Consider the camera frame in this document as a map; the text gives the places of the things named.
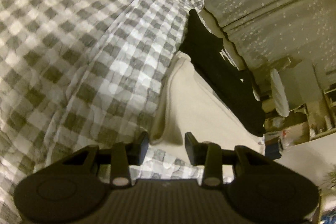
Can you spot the grey star-print curtain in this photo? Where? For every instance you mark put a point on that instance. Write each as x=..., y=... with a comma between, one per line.
x=262, y=3

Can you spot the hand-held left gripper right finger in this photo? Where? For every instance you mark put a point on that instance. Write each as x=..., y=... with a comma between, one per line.
x=190, y=148

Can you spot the green plant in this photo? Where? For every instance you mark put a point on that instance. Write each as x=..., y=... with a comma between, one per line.
x=329, y=179

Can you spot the black sock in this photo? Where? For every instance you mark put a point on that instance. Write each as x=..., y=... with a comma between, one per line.
x=215, y=61

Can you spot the white office chair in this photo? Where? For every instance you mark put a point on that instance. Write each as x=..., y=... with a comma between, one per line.
x=279, y=92

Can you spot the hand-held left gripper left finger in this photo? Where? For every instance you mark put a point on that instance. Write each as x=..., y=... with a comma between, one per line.
x=143, y=145

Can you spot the grey checkered blanket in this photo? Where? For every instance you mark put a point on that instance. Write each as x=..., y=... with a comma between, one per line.
x=65, y=56

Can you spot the cardboard box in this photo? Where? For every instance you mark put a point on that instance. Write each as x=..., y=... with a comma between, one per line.
x=291, y=134

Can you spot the white sock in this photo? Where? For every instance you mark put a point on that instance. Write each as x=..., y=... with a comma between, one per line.
x=189, y=108

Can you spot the white storage shelf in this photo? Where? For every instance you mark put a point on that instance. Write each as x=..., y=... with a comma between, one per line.
x=320, y=119

